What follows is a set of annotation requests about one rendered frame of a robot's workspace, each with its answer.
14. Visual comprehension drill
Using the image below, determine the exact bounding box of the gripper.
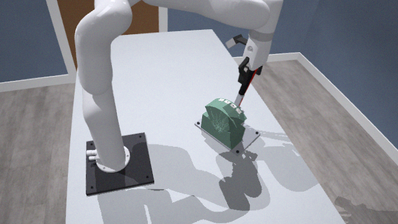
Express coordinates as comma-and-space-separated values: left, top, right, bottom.
238, 35, 272, 86

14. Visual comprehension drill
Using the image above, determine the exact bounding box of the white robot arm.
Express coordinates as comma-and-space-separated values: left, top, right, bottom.
75, 0, 284, 173

